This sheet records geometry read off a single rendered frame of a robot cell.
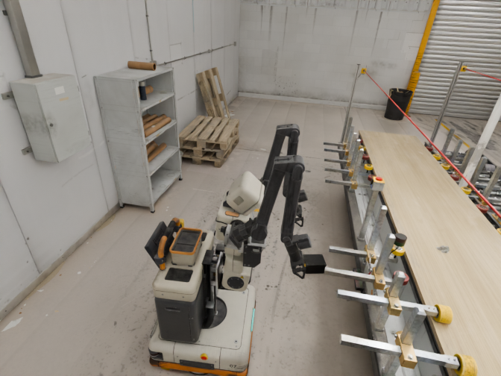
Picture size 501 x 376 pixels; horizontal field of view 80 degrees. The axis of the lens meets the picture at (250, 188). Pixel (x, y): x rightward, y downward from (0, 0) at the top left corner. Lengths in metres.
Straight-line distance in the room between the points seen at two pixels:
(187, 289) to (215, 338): 0.54
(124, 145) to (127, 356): 2.06
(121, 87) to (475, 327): 3.22
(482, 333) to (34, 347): 2.78
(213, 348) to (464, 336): 1.38
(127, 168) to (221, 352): 2.28
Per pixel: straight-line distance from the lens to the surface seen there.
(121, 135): 3.49
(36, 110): 2.70
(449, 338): 1.77
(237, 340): 2.19
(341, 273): 1.87
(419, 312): 1.41
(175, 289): 1.79
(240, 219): 1.54
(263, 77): 9.29
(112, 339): 2.68
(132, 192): 3.78
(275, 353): 2.50
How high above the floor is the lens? 2.13
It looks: 30 degrees down
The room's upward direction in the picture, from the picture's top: 3 degrees clockwise
